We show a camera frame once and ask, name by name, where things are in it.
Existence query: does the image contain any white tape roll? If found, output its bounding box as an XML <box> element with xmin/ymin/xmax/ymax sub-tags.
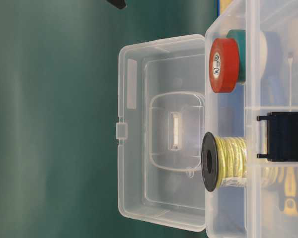
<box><xmin>260</xmin><ymin>31</ymin><xmax>268</xmax><ymax>78</ymax></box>

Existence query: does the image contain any clear tool box lid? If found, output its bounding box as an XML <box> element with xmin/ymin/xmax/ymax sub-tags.
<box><xmin>116</xmin><ymin>34</ymin><xmax>206</xmax><ymax>232</ymax></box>

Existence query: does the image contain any red electrical tape roll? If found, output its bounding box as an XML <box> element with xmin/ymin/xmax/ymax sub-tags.
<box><xmin>209</xmin><ymin>38</ymin><xmax>239</xmax><ymax>93</ymax></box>

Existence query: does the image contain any yellow wire spool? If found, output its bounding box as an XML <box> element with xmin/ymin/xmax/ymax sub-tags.
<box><xmin>201</xmin><ymin>132</ymin><xmax>247</xmax><ymax>192</ymax></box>

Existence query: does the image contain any yellow handled tool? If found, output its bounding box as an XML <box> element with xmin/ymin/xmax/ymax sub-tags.
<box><xmin>277</xmin><ymin>167</ymin><xmax>298</xmax><ymax>217</ymax></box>

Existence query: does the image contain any green backdrop cloth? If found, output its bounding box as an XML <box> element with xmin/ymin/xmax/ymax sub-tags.
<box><xmin>0</xmin><ymin>0</ymin><xmax>217</xmax><ymax>238</ymax></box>

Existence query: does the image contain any clear plastic tool box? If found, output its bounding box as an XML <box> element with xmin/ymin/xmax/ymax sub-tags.
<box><xmin>205</xmin><ymin>0</ymin><xmax>298</xmax><ymax>238</ymax></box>

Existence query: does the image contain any green electrical tape roll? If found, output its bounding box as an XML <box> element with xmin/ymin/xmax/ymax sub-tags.
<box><xmin>226</xmin><ymin>29</ymin><xmax>246</xmax><ymax>83</ymax></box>

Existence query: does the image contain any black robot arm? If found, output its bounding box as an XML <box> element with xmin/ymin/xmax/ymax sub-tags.
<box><xmin>107</xmin><ymin>0</ymin><xmax>127</xmax><ymax>9</ymax></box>

